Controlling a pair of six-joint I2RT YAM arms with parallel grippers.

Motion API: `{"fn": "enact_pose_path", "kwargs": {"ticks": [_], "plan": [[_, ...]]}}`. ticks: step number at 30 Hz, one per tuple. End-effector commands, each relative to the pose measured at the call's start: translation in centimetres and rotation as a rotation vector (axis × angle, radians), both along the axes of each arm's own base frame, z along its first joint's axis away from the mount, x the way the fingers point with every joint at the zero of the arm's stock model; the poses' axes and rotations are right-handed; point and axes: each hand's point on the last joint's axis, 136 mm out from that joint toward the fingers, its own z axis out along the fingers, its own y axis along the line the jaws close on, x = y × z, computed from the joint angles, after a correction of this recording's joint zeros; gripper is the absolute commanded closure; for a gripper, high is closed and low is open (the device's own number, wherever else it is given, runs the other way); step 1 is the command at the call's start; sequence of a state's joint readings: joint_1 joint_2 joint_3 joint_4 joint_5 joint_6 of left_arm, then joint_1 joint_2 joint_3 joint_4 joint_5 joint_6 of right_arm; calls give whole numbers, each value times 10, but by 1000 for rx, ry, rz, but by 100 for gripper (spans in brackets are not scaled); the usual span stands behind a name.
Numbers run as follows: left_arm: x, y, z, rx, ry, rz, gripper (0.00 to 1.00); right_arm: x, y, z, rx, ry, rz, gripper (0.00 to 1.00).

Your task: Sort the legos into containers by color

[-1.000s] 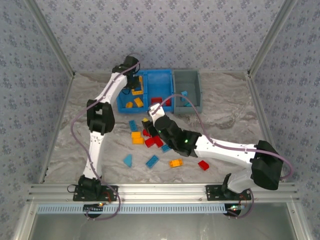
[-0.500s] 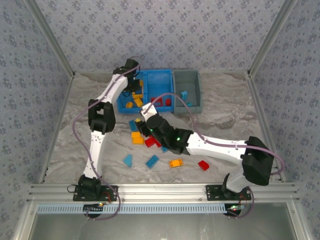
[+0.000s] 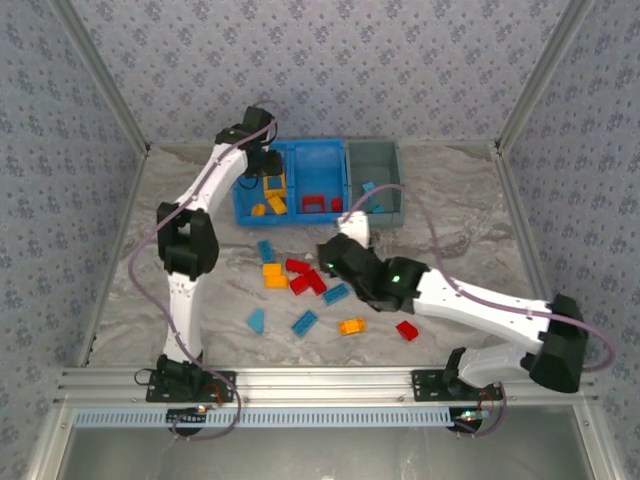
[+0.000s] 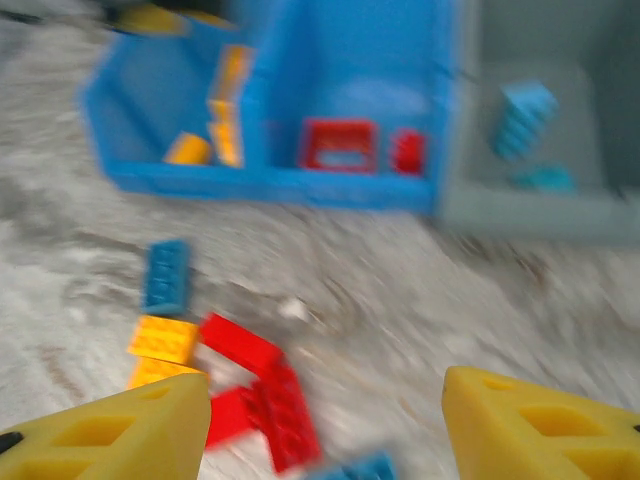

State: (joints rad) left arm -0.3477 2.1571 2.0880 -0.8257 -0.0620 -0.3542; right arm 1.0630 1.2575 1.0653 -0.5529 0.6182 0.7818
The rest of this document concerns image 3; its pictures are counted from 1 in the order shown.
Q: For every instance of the blue lego plate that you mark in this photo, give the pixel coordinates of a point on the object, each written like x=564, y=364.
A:
x=305, y=323
x=335, y=294
x=266, y=251
x=369, y=187

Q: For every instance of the red lego window frame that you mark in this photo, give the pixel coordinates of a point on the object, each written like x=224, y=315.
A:
x=313, y=198

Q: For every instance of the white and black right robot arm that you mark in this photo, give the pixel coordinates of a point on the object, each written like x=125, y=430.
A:
x=475, y=302

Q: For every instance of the blue plastic bin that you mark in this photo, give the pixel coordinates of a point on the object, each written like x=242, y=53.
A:
x=315, y=165
x=243, y=200

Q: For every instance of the small blue lego piece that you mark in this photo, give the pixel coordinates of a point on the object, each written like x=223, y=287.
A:
x=378, y=209

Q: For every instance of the grey plastic bin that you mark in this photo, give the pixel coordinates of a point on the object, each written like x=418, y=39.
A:
x=372, y=160

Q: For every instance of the blue lego wedge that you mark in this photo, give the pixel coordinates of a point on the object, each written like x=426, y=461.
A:
x=257, y=322

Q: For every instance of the aluminium horizontal rail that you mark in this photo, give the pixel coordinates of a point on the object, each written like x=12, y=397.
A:
x=320, y=385

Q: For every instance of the aluminium side rail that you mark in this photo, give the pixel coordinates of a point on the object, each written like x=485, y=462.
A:
x=128, y=210
x=522, y=225

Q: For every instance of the black controller board mount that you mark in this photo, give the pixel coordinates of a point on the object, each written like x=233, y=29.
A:
x=460, y=425
x=180, y=416

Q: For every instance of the aluminium frame post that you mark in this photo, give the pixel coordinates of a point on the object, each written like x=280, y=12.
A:
x=542, y=75
x=102, y=75

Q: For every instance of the aluminium frame leg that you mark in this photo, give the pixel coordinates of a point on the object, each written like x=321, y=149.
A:
x=597, y=445
x=47, y=445

